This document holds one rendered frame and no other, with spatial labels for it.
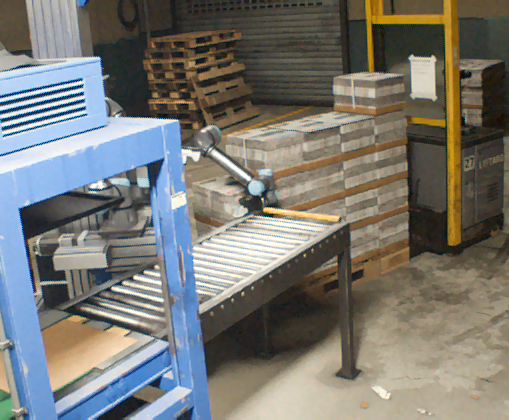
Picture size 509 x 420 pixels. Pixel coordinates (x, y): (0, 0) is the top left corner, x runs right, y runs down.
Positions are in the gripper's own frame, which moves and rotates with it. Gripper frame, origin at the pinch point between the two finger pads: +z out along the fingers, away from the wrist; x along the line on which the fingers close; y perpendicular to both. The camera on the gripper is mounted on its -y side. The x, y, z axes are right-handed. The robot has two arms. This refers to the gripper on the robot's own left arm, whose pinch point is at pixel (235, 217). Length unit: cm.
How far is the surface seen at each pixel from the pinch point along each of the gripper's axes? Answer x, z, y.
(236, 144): -35, -52, 25
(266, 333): 13, 0, -63
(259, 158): -15, -46, 19
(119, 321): 38, 123, 2
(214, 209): -30.8, -21.2, -5.3
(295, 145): -3, -66, 23
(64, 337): 33, 145, 4
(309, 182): 0, -73, -1
